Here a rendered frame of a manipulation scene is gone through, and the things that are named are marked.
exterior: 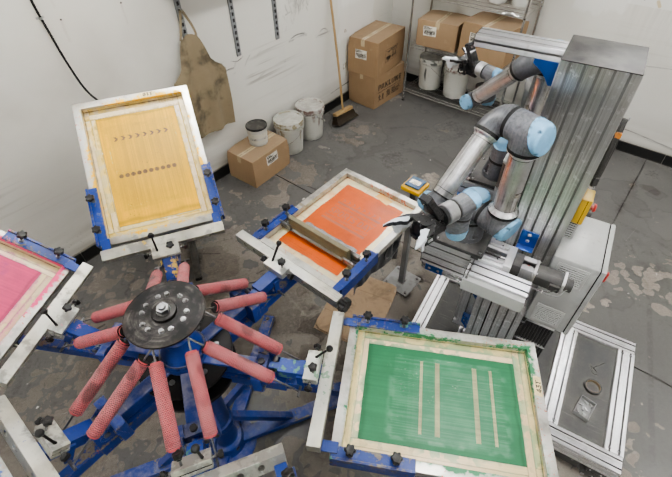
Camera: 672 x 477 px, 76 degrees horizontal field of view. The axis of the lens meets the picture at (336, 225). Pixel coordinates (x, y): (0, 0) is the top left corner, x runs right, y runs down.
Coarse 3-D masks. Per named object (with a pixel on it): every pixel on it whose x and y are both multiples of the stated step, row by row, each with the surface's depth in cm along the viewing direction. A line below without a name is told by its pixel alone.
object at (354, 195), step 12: (348, 192) 263; (360, 192) 263; (324, 204) 255; (360, 204) 255; (312, 216) 248; (324, 228) 241; (336, 228) 241; (288, 240) 235; (300, 240) 235; (300, 252) 228
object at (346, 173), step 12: (336, 180) 266; (360, 180) 267; (324, 192) 260; (384, 192) 259; (396, 192) 257; (300, 204) 250; (408, 204) 251; (276, 228) 238; (264, 240) 230; (384, 240) 229; (288, 252) 224; (300, 264) 218; (324, 276) 212
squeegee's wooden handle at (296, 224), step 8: (296, 224) 231; (304, 224) 228; (304, 232) 230; (312, 232) 225; (320, 232) 224; (320, 240) 224; (328, 240) 220; (328, 248) 223; (336, 248) 218; (344, 248) 216; (344, 256) 217
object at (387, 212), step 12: (372, 204) 255; (384, 204) 255; (384, 216) 247; (396, 216) 247; (384, 228) 240; (348, 240) 234; (360, 240) 234; (372, 240) 234; (312, 252) 228; (324, 252) 228; (360, 252) 228; (324, 264) 222; (336, 264) 222
